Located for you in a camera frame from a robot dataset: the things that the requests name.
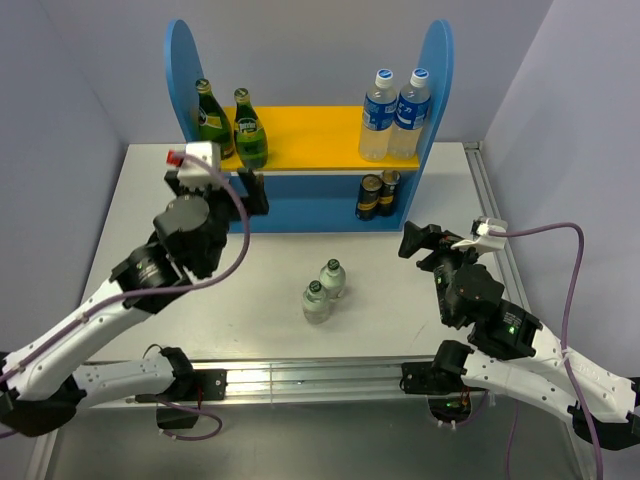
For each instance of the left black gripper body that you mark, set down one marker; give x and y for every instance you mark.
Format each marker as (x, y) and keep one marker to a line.
(222, 200)

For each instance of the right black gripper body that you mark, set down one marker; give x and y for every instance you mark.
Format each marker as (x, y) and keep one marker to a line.
(446, 257)

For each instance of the green Perrier bottle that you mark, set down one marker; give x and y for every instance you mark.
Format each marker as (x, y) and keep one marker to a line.
(249, 135)
(213, 123)

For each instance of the clear glass bottle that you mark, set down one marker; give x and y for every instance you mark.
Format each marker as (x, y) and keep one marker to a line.
(332, 276)
(315, 303)

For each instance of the Pocari Sweat bottle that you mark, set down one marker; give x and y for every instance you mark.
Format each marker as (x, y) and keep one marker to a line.
(379, 108)
(413, 104)

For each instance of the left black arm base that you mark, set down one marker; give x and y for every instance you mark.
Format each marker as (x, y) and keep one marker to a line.
(181, 404)

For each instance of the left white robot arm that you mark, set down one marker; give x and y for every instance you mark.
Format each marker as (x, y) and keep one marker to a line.
(45, 383)

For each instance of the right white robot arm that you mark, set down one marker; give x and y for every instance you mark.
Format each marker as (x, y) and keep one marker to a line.
(509, 351)

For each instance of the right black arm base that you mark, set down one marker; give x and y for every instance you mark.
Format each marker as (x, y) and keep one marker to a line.
(451, 404)

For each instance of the blue and yellow wooden shelf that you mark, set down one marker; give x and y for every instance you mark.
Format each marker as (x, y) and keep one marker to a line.
(313, 173)

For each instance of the front black yellow can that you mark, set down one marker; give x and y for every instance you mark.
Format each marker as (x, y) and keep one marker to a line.
(368, 197)

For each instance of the black yellow can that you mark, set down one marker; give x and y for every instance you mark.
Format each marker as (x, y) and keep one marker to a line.
(391, 180)
(368, 197)

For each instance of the rear black yellow can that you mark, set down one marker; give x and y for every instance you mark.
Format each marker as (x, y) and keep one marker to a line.
(391, 180)

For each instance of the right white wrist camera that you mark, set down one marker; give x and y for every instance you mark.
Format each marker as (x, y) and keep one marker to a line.
(486, 236)

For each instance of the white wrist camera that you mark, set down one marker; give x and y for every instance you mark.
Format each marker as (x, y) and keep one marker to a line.
(194, 164)
(486, 236)

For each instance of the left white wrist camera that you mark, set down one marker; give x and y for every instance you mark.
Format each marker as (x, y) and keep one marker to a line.
(194, 164)

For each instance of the aluminium right side rail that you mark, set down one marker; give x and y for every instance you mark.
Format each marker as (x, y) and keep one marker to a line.
(582, 452)

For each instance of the aluminium rail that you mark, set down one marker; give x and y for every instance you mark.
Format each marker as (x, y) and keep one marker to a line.
(310, 381)
(582, 452)

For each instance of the aluminium front rail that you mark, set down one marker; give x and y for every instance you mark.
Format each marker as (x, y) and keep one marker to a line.
(310, 381)

